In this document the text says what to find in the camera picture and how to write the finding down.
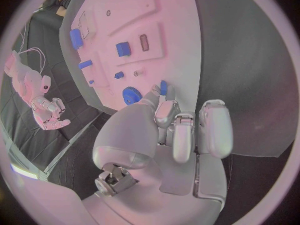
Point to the white task board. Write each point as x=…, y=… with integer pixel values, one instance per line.
x=140, y=13

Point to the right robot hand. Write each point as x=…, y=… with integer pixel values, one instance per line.
x=45, y=114

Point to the blue block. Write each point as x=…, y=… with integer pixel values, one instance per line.
x=123, y=49

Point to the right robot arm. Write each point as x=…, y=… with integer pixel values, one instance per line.
x=25, y=78

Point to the blue gear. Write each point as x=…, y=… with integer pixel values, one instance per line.
x=130, y=95

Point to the small blue peg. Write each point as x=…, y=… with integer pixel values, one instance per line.
x=118, y=75

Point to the person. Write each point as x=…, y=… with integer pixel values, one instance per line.
x=63, y=2

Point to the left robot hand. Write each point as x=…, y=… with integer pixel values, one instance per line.
x=131, y=131

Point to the blue plug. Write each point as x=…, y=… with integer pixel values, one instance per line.
x=163, y=87

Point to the tiny blue peg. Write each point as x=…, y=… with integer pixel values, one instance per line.
x=91, y=82

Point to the thick blue cylinder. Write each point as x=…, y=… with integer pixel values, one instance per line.
x=76, y=38

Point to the short blue cylinder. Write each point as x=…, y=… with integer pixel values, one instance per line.
x=84, y=64

